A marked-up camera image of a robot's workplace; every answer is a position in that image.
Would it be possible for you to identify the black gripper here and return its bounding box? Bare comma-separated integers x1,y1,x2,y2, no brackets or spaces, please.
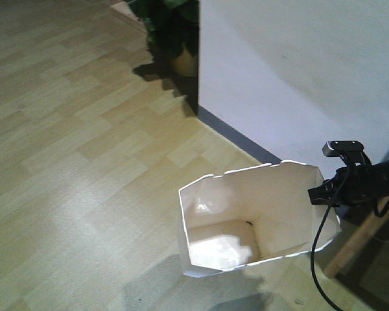
308,168,379,207

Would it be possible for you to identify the white plastic trash bin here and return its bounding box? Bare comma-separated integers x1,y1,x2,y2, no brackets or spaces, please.
178,160,341,278

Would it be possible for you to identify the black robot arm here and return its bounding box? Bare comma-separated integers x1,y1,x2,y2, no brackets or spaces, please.
308,160,389,207

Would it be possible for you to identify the light wooden desk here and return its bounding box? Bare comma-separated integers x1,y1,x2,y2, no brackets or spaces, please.
324,210,389,279

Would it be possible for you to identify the green potted plant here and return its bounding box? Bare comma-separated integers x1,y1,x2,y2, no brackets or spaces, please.
126,0,200,78

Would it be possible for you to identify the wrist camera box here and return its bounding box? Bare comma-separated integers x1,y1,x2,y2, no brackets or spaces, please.
322,140,364,157

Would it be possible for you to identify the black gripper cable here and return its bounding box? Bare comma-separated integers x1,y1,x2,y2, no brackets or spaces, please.
310,168,351,311

